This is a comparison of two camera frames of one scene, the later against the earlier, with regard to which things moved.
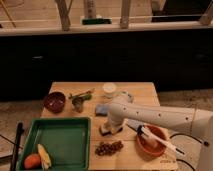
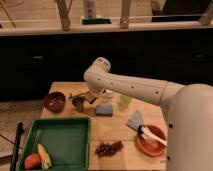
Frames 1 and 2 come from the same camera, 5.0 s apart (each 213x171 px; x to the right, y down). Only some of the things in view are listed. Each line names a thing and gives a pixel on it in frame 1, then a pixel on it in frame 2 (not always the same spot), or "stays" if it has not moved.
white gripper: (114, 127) to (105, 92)
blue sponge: (101, 110) stays
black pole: (19, 131) stays
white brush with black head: (143, 131) stays
